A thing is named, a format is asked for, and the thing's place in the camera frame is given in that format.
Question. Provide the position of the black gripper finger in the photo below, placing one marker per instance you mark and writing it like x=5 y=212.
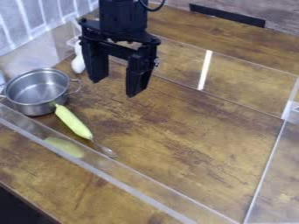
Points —
x=95 y=60
x=137 y=73

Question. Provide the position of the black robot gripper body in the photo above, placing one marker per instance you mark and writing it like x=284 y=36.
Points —
x=119 y=33

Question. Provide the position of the green handled metal spoon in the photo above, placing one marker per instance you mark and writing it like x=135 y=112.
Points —
x=79 y=128

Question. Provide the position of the white mushroom toy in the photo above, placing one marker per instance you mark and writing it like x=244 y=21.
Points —
x=77 y=64

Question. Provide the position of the small steel pot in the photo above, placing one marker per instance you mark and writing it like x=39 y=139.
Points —
x=37 y=90

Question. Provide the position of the black strip on table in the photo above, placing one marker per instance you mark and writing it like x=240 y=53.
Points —
x=247 y=20

